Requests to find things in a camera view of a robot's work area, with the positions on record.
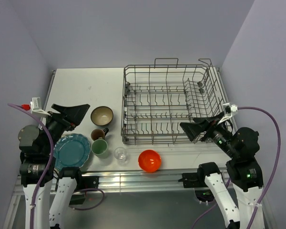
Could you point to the teal scalloped plate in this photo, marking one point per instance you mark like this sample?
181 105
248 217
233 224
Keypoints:
71 151

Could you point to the blue floral ceramic bowl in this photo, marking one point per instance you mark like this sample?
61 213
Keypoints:
102 115

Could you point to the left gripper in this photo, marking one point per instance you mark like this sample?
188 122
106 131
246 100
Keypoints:
75 113

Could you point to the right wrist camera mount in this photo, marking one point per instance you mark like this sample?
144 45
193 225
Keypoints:
229 110

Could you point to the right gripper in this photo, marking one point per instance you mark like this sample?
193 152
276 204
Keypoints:
192 130

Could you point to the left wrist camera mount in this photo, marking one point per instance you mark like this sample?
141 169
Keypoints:
35 108

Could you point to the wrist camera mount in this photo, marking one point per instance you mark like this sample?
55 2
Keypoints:
35 108
229 110

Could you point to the green plastic cup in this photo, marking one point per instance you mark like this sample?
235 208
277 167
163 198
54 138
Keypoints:
100 148

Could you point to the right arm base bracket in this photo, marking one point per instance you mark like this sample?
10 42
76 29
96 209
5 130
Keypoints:
190 180

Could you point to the aluminium extrusion rail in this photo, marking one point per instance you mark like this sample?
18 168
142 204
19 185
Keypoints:
139 181

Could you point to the dark brown mug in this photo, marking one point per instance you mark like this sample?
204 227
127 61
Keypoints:
99 134

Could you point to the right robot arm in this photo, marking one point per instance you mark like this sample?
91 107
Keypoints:
244 171

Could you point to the orange plastic bowl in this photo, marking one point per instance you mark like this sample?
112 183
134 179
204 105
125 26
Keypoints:
149 161

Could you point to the clear plastic glass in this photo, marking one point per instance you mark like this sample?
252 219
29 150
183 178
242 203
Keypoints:
121 156

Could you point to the grey wire dish rack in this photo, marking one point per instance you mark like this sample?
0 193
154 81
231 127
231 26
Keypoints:
158 97

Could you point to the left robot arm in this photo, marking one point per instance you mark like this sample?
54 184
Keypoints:
38 162

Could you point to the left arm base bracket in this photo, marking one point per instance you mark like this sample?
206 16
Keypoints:
89 182

